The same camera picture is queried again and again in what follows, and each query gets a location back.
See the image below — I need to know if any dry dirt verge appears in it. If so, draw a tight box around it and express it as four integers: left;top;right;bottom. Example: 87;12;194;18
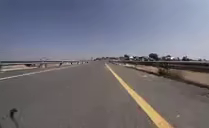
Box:
0;63;76;79
123;63;209;91

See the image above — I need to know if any robot's own part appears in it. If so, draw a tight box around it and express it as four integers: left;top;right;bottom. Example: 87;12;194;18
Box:
9;107;20;128

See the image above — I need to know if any row of trees and buildings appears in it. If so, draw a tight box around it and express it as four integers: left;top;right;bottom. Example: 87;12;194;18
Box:
93;52;209;62

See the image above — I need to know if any metal guardrail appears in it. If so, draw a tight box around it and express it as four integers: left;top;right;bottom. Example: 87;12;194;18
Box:
0;58;90;74
111;59;209;74

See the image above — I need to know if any low dry bush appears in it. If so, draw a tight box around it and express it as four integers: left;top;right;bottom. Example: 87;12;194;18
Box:
157;66;180;80

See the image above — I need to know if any white painted line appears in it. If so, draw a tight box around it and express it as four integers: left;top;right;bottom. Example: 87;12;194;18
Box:
0;63;86;84

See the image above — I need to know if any grey asphalt road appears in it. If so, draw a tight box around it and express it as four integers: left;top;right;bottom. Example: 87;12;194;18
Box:
0;60;209;128

